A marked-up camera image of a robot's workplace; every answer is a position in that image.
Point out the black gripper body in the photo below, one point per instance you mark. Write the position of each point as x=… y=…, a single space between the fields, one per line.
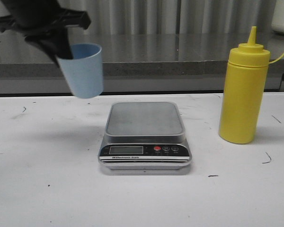
x=40 y=16

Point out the yellow squeeze bottle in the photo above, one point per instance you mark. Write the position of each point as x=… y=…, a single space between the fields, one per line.
x=245 y=80

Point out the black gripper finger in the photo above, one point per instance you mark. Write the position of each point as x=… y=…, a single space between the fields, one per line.
x=54 y=43

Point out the light blue plastic cup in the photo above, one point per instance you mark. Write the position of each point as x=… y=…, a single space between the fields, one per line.
x=84 y=73

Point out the white container in background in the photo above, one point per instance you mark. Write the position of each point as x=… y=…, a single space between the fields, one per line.
x=277 y=24

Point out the silver digital kitchen scale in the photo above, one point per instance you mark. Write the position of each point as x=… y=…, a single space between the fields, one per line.
x=146 y=136

